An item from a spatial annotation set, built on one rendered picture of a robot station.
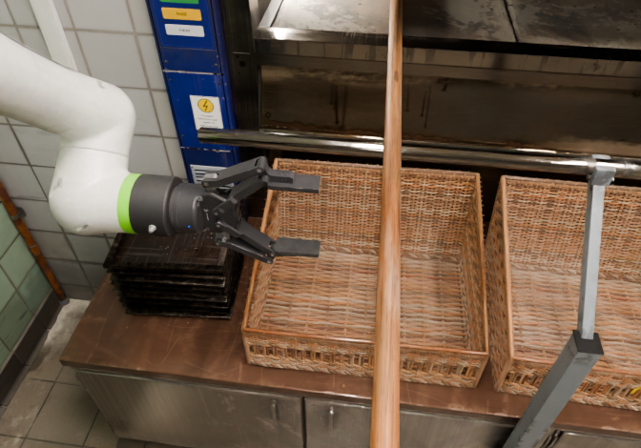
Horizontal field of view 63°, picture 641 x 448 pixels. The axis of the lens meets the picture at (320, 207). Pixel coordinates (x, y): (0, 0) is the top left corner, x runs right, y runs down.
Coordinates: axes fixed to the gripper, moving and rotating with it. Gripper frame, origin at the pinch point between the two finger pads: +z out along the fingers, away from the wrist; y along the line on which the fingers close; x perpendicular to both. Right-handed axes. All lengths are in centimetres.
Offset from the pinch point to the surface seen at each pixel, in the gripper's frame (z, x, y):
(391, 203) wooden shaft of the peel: 11.5, -3.0, -1.5
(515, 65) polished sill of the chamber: 39, -57, 4
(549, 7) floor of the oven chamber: 51, -84, 1
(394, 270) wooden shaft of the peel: 12.1, 9.5, -1.3
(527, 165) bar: 35.1, -20.0, 2.9
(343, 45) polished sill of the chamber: 0, -58, 2
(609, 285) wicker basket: 77, -43, 60
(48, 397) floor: -96, -19, 119
